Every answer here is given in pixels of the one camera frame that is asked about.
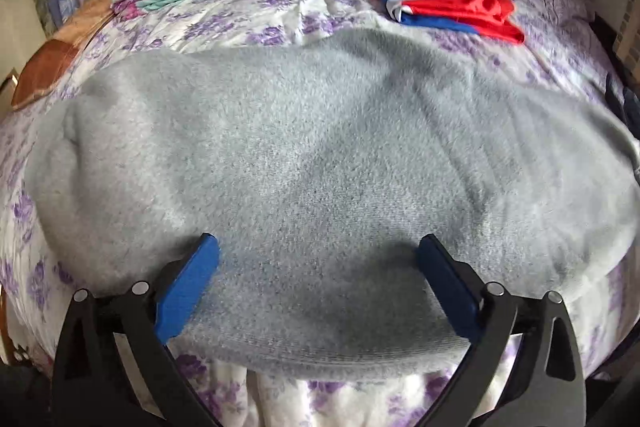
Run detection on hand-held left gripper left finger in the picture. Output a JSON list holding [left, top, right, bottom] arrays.
[[50, 233, 222, 427]]

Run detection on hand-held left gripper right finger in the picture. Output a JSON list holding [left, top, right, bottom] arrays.
[[413, 234, 587, 427]]

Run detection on light grey fleece pants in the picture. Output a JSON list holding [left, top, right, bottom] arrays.
[[24, 27, 640, 381]]

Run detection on dark blue cloth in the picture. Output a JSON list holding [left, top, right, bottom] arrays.
[[604, 72, 640, 138]]

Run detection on brown patchwork cushion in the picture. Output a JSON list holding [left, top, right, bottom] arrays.
[[11, 0, 146, 112]]

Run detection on red and blue folded garment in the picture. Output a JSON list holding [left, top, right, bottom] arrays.
[[369, 0, 526, 44]]

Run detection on purple floral bed sheet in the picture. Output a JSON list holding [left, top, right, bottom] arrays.
[[0, 0, 632, 427]]

